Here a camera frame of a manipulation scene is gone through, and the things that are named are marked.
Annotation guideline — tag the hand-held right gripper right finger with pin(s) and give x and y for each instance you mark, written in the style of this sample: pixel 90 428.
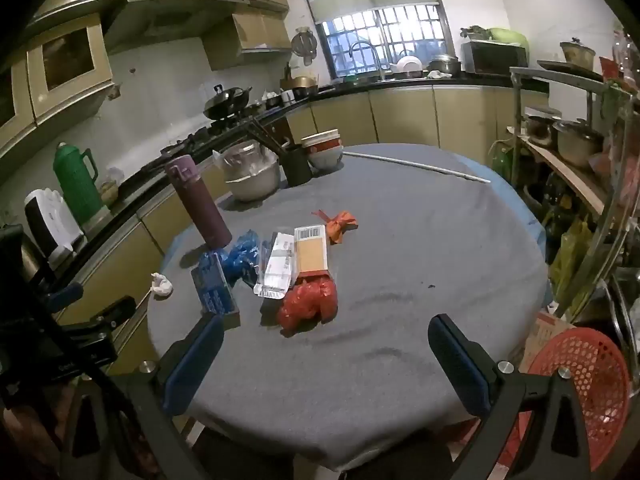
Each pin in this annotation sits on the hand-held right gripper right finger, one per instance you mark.
pixel 460 365

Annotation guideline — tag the small dark lidded pot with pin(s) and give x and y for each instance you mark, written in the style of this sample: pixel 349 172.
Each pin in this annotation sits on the small dark lidded pot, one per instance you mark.
pixel 540 130

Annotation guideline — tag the range hood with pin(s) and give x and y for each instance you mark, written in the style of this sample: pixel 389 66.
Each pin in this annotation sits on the range hood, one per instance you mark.
pixel 165 20

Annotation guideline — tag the purple thermos bottle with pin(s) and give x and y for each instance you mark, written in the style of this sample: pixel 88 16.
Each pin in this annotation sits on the purple thermos bottle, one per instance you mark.
pixel 200 200

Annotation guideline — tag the green plastic basin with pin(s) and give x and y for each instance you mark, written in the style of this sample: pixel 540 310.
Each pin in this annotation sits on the green plastic basin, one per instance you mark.
pixel 510 36

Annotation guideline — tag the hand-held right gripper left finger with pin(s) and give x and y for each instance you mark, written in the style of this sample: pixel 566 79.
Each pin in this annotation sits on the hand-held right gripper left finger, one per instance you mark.
pixel 195 360

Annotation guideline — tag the blue plastic bag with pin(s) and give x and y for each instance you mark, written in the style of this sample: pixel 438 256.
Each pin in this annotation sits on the blue plastic bag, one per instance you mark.
pixel 245 257

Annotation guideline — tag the red plastic basket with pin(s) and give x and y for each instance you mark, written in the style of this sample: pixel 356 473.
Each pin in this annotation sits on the red plastic basket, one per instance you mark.
pixel 580 390

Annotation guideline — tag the metal basin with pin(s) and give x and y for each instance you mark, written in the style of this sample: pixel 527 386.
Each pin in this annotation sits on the metal basin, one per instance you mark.
pixel 255 185

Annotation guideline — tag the black chopstick cup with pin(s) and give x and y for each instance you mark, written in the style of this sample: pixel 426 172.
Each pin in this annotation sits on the black chopstick cup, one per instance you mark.
pixel 296 167

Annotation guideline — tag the metal storage rack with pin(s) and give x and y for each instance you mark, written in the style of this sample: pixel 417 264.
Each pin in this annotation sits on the metal storage rack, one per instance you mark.
pixel 600 170

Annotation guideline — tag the yellow plastic bag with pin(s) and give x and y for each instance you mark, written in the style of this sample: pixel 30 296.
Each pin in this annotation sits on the yellow plastic bag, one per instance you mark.
pixel 570 260

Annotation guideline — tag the glass-door corner cabinets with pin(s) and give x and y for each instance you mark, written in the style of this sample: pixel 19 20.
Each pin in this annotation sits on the glass-door corner cabinets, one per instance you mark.
pixel 60 65

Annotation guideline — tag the orange candy wrapper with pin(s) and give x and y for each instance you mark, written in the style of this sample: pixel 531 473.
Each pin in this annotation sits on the orange candy wrapper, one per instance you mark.
pixel 340 225

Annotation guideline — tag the small beige wall cabinet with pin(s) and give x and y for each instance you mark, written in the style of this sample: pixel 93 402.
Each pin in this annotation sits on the small beige wall cabinet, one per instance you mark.
pixel 250 40

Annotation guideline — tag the grey tablecloth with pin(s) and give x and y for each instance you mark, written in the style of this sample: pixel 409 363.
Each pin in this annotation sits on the grey tablecloth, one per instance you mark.
pixel 380 240

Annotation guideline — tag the lidded pot with knob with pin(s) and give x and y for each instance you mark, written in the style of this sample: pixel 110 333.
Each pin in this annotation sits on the lidded pot with knob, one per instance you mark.
pixel 577 52

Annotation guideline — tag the blue box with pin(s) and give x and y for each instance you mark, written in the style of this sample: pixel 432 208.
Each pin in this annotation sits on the blue box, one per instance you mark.
pixel 215 287

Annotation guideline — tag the white tissue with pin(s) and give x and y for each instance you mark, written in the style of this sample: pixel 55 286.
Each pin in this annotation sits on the white tissue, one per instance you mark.
pixel 161 286

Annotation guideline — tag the black wok with lid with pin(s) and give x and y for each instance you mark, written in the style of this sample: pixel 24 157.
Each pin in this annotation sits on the black wok with lid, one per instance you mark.
pixel 227 102

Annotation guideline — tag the white electric heater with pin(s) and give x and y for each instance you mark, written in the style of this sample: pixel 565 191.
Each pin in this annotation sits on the white electric heater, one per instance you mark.
pixel 50 225

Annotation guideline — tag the steel pot with lid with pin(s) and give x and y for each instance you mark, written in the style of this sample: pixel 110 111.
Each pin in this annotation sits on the steel pot with lid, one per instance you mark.
pixel 444 65

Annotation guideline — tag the blue table cover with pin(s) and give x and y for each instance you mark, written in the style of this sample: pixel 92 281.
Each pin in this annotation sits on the blue table cover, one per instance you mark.
pixel 515 195

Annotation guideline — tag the cardboard box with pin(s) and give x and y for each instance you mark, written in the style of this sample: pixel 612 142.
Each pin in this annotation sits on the cardboard box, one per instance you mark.
pixel 545 335

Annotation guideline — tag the orange and white carton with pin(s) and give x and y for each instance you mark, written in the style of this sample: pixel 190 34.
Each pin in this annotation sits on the orange and white carton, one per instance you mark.
pixel 312 252

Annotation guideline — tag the gas stove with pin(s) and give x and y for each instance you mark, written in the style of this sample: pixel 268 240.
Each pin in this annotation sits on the gas stove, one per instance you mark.
pixel 210 132

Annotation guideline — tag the barred window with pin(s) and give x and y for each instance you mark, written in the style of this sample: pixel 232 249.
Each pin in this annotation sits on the barred window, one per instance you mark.
pixel 385 40

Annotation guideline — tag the sink faucet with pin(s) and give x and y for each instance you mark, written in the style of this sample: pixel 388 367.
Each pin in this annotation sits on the sink faucet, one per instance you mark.
pixel 372 52

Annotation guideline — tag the green plastic bottle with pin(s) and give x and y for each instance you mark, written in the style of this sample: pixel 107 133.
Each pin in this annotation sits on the green plastic bottle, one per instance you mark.
pixel 502 162

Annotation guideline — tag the white dishes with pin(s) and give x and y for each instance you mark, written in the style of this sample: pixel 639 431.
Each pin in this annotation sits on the white dishes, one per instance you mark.
pixel 409 64

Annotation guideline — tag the pink plastic bag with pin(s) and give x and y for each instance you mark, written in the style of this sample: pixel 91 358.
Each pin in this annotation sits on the pink plastic bag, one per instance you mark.
pixel 612 165

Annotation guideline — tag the large steel lidded pot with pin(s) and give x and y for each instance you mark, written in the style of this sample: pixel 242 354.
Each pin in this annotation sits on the large steel lidded pot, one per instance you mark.
pixel 579 142

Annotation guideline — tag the hanging metal strainer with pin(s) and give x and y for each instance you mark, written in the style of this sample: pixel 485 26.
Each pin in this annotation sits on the hanging metal strainer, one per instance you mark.
pixel 305 42

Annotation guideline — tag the white thin rod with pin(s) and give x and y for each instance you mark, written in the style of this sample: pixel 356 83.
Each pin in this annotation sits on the white thin rod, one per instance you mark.
pixel 415 162

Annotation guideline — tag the white packet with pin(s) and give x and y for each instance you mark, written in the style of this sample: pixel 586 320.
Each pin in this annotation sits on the white packet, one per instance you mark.
pixel 276 267

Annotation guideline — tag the green thermos flask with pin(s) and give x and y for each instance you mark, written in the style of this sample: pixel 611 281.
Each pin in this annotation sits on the green thermos flask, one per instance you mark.
pixel 77 185

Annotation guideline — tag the white red-rimmed bowl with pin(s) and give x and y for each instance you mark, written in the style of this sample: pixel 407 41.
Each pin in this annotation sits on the white red-rimmed bowl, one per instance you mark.
pixel 322 138
pixel 326 157

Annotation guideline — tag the red plastic bag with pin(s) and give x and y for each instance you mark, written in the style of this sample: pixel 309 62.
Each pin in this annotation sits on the red plastic bag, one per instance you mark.
pixel 307 305

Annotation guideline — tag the microwave oven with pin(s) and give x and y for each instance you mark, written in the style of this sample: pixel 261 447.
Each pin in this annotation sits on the microwave oven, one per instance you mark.
pixel 492 57

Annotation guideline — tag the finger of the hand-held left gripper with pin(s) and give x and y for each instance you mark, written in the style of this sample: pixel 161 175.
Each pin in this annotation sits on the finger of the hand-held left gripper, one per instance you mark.
pixel 65 295
pixel 117 311

